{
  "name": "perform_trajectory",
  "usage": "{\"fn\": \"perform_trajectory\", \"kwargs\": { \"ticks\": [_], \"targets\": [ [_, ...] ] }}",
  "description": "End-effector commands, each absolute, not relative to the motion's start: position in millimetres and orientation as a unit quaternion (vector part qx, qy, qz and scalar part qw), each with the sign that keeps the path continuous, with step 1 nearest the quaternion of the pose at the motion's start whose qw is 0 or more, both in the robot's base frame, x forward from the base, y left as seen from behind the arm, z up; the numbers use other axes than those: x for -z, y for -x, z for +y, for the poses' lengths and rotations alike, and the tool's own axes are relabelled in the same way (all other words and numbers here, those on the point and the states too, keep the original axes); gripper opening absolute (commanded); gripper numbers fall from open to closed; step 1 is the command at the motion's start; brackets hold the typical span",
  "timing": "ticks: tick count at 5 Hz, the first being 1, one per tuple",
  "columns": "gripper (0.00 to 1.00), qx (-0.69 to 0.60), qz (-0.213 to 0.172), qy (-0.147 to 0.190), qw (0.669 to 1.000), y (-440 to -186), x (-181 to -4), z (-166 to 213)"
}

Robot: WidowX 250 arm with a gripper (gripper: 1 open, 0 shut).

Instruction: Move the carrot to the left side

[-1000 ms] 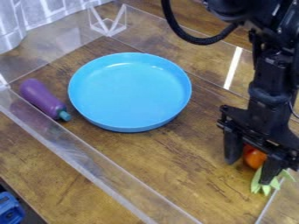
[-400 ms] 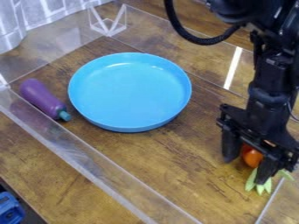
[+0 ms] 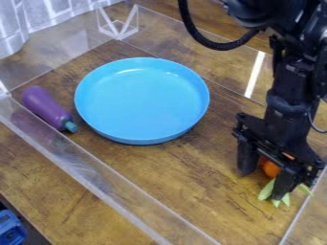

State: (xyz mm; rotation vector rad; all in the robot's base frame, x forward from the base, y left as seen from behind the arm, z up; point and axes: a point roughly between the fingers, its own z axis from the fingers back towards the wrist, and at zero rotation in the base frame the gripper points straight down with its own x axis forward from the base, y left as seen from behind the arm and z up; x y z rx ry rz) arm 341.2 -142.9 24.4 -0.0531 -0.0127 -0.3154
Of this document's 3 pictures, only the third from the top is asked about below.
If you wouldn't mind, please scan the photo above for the blue object at corner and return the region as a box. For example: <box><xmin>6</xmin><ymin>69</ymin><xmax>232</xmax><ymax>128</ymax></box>
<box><xmin>0</xmin><ymin>210</ymin><xmax>26</xmax><ymax>245</ymax></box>

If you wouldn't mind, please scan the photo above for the clear acrylic front barrier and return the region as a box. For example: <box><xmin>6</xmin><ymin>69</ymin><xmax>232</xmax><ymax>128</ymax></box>
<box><xmin>0</xmin><ymin>81</ymin><xmax>221</xmax><ymax>245</ymax></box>

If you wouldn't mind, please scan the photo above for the black braided cable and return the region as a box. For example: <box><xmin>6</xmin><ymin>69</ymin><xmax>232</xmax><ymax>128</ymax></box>
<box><xmin>176</xmin><ymin>0</ymin><xmax>260</xmax><ymax>52</ymax></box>

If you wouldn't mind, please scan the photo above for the white sheer curtain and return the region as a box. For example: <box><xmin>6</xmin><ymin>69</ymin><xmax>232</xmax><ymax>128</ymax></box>
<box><xmin>0</xmin><ymin>0</ymin><xmax>121</xmax><ymax>59</ymax></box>

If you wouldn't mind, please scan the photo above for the orange toy carrot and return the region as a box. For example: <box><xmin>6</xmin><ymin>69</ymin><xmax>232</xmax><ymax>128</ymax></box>
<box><xmin>256</xmin><ymin>152</ymin><xmax>315</xmax><ymax>209</ymax></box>

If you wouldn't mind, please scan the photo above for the clear acrylic barrier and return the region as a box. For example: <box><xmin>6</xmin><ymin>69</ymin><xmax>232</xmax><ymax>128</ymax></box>
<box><xmin>0</xmin><ymin>81</ymin><xmax>221</xmax><ymax>245</ymax></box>
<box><xmin>129</xmin><ymin>0</ymin><xmax>272</xmax><ymax>117</ymax></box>

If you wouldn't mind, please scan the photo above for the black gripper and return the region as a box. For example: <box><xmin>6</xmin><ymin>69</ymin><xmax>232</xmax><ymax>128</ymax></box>
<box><xmin>232</xmin><ymin>91</ymin><xmax>325</xmax><ymax>200</ymax></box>

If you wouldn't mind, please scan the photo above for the purple toy eggplant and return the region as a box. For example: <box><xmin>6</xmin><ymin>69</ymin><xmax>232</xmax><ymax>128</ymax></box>
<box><xmin>21</xmin><ymin>85</ymin><xmax>77</xmax><ymax>133</ymax></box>

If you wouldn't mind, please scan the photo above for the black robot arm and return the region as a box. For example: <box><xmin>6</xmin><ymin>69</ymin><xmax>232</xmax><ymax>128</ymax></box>
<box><xmin>223</xmin><ymin>0</ymin><xmax>327</xmax><ymax>200</ymax></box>

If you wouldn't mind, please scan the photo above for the blue round plate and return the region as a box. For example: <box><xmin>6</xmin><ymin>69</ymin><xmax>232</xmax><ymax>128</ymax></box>
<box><xmin>74</xmin><ymin>57</ymin><xmax>209</xmax><ymax>145</ymax></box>

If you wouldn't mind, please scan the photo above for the clear acrylic back barrier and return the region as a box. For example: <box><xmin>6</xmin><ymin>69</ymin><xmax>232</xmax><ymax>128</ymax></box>
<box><xmin>129</xmin><ymin>0</ymin><xmax>272</xmax><ymax>117</ymax></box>

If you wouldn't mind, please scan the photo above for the clear acrylic corner bracket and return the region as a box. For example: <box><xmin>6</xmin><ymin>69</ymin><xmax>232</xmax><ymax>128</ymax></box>
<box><xmin>96</xmin><ymin>5</ymin><xmax>139</xmax><ymax>41</ymax></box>

